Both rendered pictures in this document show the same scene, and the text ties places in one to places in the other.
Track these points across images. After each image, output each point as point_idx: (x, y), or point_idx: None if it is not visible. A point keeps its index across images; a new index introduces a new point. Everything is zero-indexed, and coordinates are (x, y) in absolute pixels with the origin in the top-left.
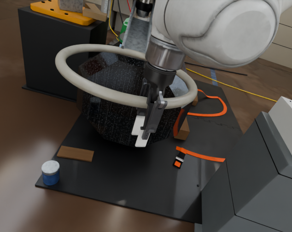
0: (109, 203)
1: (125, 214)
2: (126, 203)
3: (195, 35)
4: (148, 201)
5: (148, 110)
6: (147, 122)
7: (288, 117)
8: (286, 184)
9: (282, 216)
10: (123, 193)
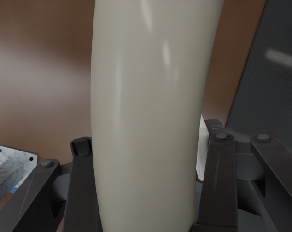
0: (250, 46)
1: (229, 74)
2: (247, 78)
3: None
4: (247, 117)
5: (67, 219)
6: (42, 185)
7: None
8: None
9: None
10: (269, 72)
